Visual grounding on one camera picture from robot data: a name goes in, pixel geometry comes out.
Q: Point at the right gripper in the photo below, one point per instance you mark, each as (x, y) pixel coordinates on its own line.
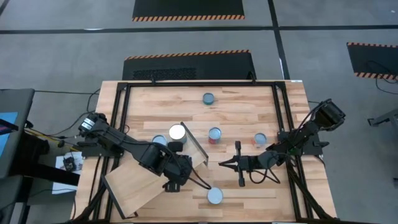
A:
(248, 163)

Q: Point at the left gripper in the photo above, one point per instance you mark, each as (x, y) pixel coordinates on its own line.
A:
(180, 169)

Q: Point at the red label can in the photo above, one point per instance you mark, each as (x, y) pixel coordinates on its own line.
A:
(214, 134)

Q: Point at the blue label can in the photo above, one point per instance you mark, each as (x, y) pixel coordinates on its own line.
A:
(178, 132)

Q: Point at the large silver-top can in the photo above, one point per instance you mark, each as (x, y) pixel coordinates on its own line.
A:
(215, 195)

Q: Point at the orange white label can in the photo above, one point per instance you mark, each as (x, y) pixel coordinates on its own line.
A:
(260, 138)

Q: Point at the teal label can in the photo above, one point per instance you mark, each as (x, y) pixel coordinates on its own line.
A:
(208, 98)

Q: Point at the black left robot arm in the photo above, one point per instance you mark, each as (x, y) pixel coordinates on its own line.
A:
(124, 140)

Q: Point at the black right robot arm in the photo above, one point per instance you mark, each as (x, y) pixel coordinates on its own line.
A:
(329, 115)

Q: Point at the black hazard-striped floor mat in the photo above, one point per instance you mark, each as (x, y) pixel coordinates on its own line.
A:
(370, 53)
(186, 7)
(217, 67)

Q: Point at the small black device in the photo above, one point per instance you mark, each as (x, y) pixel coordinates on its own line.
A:
(69, 164)

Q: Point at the white paper sheet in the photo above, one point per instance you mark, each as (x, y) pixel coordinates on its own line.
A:
(66, 188)

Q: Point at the grey desk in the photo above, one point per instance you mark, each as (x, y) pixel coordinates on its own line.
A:
(18, 102)

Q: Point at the blue screen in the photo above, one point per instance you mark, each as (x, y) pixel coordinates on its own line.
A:
(7, 119)

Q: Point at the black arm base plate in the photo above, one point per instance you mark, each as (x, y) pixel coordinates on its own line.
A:
(93, 152)
(314, 151)

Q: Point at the black metal table frame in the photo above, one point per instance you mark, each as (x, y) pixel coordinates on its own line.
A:
(202, 84)

